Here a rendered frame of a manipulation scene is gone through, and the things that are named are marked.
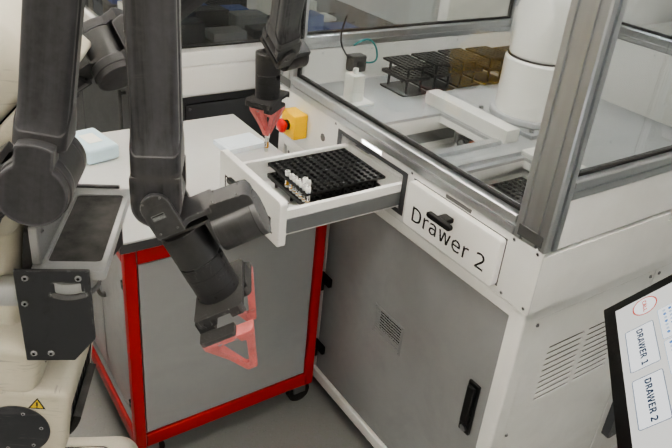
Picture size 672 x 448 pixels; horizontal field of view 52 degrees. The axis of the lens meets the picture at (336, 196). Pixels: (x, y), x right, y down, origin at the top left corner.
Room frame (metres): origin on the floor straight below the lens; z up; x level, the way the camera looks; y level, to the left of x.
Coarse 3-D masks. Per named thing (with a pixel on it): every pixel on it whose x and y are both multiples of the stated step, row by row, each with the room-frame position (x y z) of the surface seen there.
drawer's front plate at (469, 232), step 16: (416, 192) 1.37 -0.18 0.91; (432, 192) 1.35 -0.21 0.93; (432, 208) 1.33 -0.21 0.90; (448, 208) 1.29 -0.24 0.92; (416, 224) 1.36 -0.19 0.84; (464, 224) 1.25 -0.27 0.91; (480, 224) 1.23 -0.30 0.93; (432, 240) 1.31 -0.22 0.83; (464, 240) 1.24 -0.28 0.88; (480, 240) 1.21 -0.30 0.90; (496, 240) 1.17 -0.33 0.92; (464, 256) 1.23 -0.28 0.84; (480, 256) 1.20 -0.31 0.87; (496, 256) 1.17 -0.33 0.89; (480, 272) 1.19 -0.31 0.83; (496, 272) 1.17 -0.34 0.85
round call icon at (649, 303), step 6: (654, 294) 0.88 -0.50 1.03; (642, 300) 0.88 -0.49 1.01; (648, 300) 0.87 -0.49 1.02; (654, 300) 0.86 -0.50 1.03; (636, 306) 0.88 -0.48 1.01; (642, 306) 0.87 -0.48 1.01; (648, 306) 0.86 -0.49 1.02; (654, 306) 0.85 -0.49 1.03; (636, 312) 0.86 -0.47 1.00; (642, 312) 0.85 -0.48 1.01; (648, 312) 0.85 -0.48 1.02; (636, 318) 0.85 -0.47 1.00
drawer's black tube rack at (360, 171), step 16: (288, 160) 1.50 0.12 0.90; (304, 160) 1.51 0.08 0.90; (320, 160) 1.52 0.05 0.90; (336, 160) 1.53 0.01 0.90; (352, 160) 1.54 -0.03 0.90; (272, 176) 1.46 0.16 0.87; (304, 176) 1.43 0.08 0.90; (320, 176) 1.44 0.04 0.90; (336, 176) 1.44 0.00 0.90; (352, 176) 1.45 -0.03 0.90; (368, 176) 1.46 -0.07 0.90; (384, 176) 1.46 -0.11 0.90; (288, 192) 1.39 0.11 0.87; (320, 192) 1.36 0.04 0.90; (336, 192) 1.42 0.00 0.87; (352, 192) 1.43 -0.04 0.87
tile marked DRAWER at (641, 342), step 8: (640, 328) 0.82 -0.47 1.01; (648, 328) 0.81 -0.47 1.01; (632, 336) 0.81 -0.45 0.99; (640, 336) 0.80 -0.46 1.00; (648, 336) 0.79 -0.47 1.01; (656, 336) 0.78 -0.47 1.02; (632, 344) 0.80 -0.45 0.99; (640, 344) 0.79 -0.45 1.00; (648, 344) 0.78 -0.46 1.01; (656, 344) 0.77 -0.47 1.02; (632, 352) 0.78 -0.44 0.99; (640, 352) 0.77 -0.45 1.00; (648, 352) 0.76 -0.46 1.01; (656, 352) 0.75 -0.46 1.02; (632, 360) 0.76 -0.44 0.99; (640, 360) 0.76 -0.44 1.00; (648, 360) 0.75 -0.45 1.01; (656, 360) 0.74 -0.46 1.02; (632, 368) 0.75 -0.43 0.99; (640, 368) 0.74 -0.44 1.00
